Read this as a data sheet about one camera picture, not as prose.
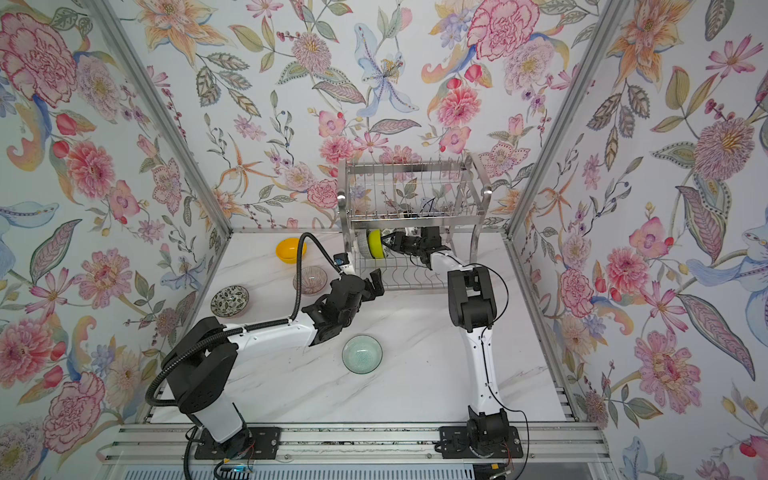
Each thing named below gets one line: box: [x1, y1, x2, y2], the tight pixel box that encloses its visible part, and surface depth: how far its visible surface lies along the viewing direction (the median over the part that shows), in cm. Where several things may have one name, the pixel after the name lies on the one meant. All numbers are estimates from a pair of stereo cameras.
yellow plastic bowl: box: [275, 237, 307, 264], surface depth 113 cm
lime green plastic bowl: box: [366, 229, 385, 259], surface depth 104 cm
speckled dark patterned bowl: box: [210, 285, 250, 317], surface depth 100 cm
